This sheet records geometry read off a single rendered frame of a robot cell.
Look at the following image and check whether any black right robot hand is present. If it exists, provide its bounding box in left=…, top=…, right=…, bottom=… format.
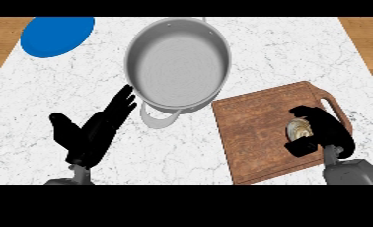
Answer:
left=284, top=105, right=357, bottom=159

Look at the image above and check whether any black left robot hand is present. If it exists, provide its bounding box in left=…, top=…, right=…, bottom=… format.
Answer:
left=49, top=84, right=139, bottom=170

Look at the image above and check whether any pale cupcake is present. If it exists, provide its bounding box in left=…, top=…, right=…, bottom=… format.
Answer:
left=287, top=116, right=313, bottom=142

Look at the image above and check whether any brown wooden cutting board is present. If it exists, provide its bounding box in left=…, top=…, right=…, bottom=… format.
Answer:
left=212, top=80, right=355, bottom=186

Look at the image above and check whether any silver metal pot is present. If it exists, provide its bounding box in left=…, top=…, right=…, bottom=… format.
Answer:
left=123, top=17, right=234, bottom=130

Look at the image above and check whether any blue round plate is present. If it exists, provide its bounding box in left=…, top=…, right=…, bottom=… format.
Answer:
left=20, top=17, right=97, bottom=59

